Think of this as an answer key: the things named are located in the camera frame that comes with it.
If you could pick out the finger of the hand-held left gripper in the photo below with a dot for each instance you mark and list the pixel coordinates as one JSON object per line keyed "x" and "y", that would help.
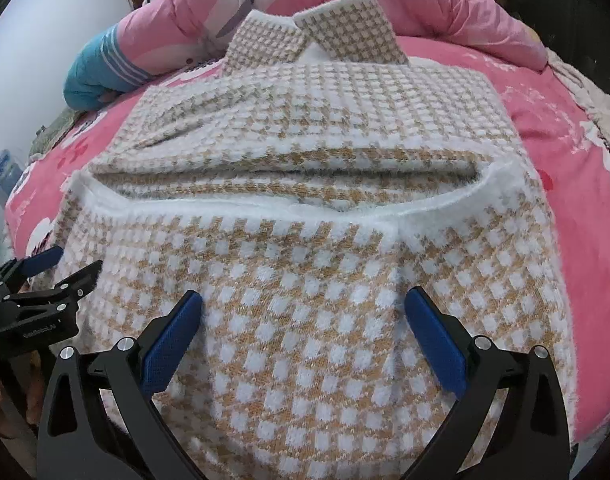
{"x": 80, "y": 282}
{"x": 45, "y": 259}

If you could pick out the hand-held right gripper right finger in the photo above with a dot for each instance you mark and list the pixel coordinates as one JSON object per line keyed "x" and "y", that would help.
{"x": 437, "y": 345}

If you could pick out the black padded headboard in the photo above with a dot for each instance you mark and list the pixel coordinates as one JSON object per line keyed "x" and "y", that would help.
{"x": 560, "y": 15}

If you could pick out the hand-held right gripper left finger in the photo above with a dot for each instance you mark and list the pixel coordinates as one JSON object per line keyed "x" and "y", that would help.
{"x": 170, "y": 345}

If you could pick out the beige white houndstooth sweater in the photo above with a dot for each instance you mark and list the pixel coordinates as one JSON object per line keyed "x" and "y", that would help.
{"x": 305, "y": 270}

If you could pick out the pink floral bed sheet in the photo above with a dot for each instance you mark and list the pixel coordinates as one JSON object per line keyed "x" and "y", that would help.
{"x": 560, "y": 125}

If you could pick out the green patterned cloth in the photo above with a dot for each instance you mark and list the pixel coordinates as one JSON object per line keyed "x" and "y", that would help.
{"x": 55, "y": 132}

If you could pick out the cream fluffy blanket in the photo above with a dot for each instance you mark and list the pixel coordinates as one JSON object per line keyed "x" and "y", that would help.
{"x": 605, "y": 110}

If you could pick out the blue plastic container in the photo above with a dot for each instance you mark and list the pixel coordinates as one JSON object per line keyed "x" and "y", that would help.
{"x": 5, "y": 170}

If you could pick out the pink printed quilt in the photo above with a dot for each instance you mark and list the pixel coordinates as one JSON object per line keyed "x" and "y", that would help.
{"x": 435, "y": 5}

